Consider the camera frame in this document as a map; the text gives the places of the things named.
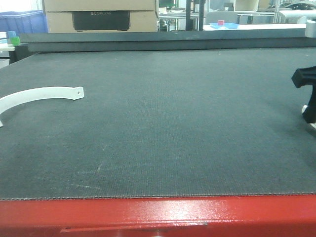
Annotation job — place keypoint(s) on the red metal table edge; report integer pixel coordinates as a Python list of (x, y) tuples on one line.
[(234, 216)]

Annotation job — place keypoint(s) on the shallow blue tray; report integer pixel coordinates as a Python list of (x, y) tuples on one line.
[(225, 26)]

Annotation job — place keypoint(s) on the black monitor stand post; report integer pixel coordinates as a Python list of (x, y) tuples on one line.
[(200, 17)]

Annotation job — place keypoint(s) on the large blue bin background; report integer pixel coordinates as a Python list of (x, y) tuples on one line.
[(33, 21)]

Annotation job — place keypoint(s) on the white curved PVC piece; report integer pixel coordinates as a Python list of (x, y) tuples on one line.
[(41, 93), (313, 125)]

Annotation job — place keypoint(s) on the dark raised table ledge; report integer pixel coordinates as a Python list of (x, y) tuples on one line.
[(164, 41)]

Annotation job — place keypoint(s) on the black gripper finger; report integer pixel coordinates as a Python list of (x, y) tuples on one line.
[(309, 114), (304, 76)]

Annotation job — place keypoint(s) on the cardboard box with black label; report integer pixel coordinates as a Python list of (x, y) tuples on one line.
[(91, 16)]

